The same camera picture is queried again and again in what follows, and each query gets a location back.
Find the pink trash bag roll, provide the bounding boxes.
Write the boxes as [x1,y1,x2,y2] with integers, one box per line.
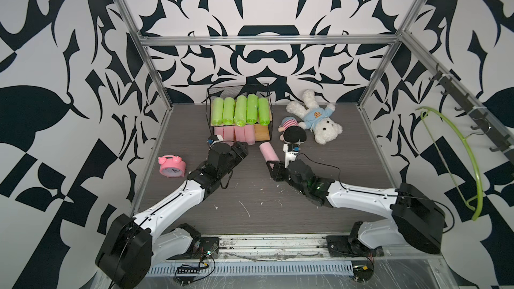
[244,124,256,145]
[223,126,234,144]
[234,126,246,142]
[259,142,279,167]
[214,127,225,139]

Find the green trash bag roll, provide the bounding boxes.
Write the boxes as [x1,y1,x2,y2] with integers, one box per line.
[211,97,224,127]
[246,94,258,124]
[258,98,270,127]
[222,97,236,126]
[234,95,247,127]

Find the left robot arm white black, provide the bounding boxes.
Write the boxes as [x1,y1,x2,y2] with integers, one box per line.
[95,141,248,288]

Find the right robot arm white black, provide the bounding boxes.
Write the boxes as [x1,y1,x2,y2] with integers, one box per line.
[266,159,445,256]

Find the small doll striped hat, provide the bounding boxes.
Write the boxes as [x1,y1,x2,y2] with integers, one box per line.
[278,116,307,145]

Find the white teddy bear blue shirt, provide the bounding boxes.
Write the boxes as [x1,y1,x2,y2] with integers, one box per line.
[286,90,343,145]

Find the pink plastic toy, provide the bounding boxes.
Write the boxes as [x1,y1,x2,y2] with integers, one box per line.
[158,155,186,178]

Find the black round floor plug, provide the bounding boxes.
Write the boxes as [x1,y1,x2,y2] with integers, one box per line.
[352,264,374,283]

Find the green plastic hanger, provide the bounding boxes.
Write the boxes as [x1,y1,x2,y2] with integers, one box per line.
[417,107,484,222]

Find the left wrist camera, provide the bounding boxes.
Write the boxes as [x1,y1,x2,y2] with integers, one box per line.
[207,135,224,148]

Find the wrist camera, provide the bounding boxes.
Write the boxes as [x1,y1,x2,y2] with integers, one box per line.
[283,143,300,169]
[207,135,224,148]

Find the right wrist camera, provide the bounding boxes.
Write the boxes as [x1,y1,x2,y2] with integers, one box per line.
[283,143,300,169]

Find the wooden wire shelf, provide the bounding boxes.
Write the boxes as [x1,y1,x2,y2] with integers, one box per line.
[203,84,273,145]

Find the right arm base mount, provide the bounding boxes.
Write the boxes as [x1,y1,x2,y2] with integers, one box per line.
[326,221,384,258]

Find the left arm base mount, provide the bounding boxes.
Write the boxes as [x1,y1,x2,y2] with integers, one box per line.
[160,223,220,260]

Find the black connector box cables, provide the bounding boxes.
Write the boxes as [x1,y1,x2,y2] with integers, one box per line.
[173,264,207,286]

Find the black wall hook rack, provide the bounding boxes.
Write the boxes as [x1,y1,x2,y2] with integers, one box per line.
[430,63,513,163]

